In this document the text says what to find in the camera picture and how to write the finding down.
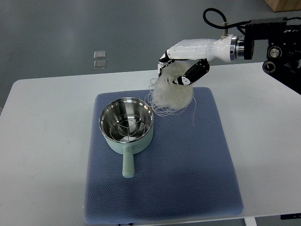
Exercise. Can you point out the round wire steamer rack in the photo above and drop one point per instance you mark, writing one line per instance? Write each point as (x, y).
(127, 128)

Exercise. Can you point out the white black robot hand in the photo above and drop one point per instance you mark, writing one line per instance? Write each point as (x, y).
(227, 49)

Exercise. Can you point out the mint green steel pot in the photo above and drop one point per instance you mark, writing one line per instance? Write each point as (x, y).
(127, 105)

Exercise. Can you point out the brown cardboard box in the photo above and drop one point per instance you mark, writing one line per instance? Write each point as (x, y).
(284, 5)

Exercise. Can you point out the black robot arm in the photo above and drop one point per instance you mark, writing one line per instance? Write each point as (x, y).
(283, 53)

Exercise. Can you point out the clear floor plate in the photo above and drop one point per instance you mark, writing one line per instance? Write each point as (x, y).
(99, 54)
(99, 64)

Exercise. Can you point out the lower clear floor plate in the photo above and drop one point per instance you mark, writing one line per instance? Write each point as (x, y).
(99, 64)

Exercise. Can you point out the white vermicelli nest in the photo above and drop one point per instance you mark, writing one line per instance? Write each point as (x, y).
(166, 98)

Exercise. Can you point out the blue textured mat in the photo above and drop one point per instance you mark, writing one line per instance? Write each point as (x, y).
(186, 171)

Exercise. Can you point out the upper clear floor plate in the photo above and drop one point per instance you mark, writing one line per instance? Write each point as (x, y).
(99, 54)

